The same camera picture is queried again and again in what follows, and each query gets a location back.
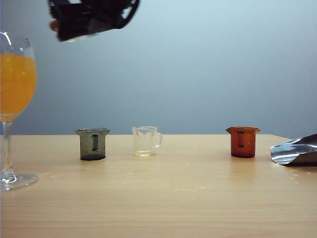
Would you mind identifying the silver foil bag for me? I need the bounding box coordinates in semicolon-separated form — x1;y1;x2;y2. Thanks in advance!
269;133;317;167

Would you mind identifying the clear measuring cup with handle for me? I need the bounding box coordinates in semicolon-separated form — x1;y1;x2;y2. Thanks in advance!
131;125;163;158

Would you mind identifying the clear measuring cup brown spot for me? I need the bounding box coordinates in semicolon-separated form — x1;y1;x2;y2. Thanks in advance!
49;19;100;43

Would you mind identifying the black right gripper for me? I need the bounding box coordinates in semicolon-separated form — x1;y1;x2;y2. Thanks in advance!
48;0;129;42

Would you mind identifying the dark grey measuring cup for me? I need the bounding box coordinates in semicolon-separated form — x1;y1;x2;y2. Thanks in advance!
75;127;111;161

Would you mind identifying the wine glass with orange juice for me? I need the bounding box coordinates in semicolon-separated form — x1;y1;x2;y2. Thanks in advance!
0;32;40;191

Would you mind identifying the amber measuring cup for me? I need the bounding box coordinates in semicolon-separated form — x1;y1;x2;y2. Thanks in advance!
225;126;261;158

